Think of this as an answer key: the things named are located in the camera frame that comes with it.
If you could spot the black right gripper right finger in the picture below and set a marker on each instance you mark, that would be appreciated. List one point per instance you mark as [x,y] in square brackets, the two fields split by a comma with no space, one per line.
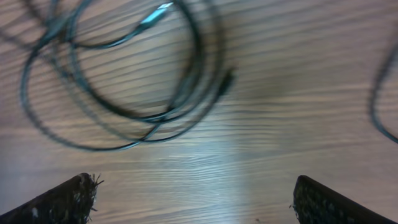
[315,203]

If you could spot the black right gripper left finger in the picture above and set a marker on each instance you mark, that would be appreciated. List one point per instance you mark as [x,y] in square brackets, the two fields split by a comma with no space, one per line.
[70,202]

